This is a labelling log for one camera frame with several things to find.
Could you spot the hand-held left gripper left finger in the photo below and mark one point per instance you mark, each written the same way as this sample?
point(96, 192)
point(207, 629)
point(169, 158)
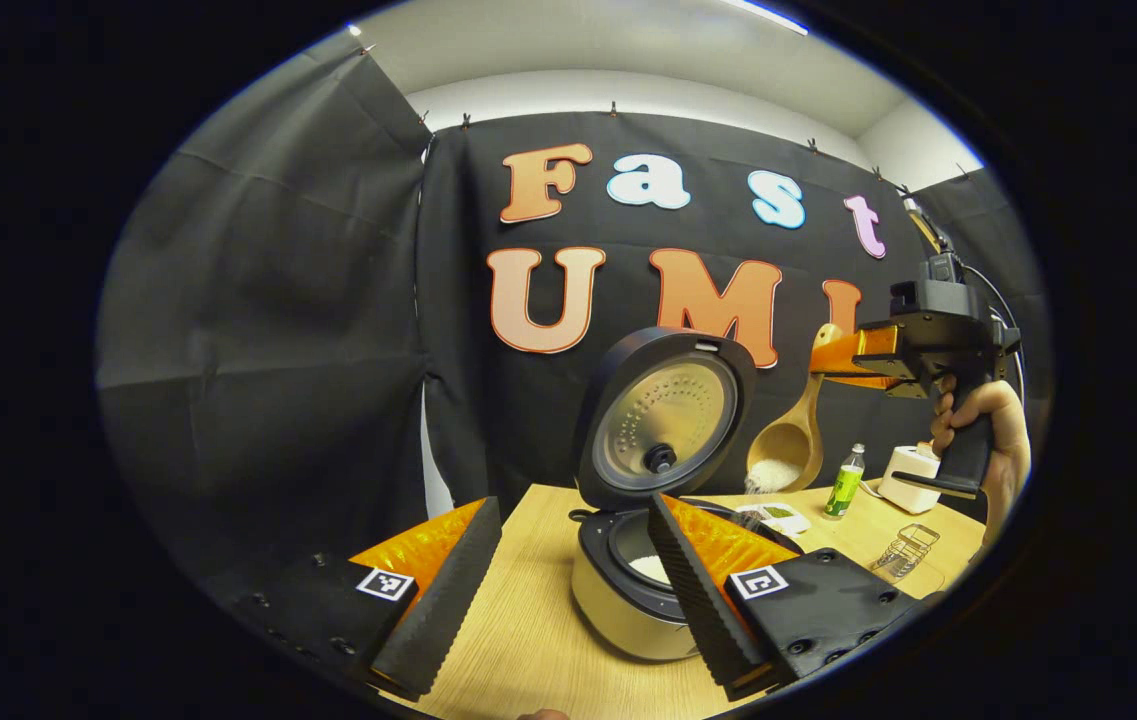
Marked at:
point(438, 610)

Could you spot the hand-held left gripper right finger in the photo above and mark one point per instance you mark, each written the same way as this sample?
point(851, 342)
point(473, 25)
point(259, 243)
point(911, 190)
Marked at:
point(703, 610)

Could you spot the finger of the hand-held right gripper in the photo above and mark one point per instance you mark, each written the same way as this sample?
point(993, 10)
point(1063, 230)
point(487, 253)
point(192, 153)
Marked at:
point(888, 380)
point(853, 350)

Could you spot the wooden spoon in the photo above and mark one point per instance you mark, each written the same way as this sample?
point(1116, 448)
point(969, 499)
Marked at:
point(788, 440)

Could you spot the black and cream rice cooker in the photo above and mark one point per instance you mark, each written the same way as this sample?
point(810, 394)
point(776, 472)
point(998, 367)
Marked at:
point(663, 420)

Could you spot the white toaster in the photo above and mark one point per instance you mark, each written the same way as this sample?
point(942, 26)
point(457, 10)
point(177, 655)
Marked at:
point(908, 480)

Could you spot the white divided bean dish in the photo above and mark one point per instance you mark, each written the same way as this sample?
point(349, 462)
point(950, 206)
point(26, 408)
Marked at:
point(773, 515)

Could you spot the green drink bottle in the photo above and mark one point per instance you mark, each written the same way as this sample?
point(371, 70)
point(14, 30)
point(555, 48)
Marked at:
point(843, 490)

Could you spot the row of black cloth clips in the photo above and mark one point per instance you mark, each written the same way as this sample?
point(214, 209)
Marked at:
point(613, 107)

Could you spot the black backdrop cloth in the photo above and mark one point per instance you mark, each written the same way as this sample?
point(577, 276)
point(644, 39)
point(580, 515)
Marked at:
point(268, 300)

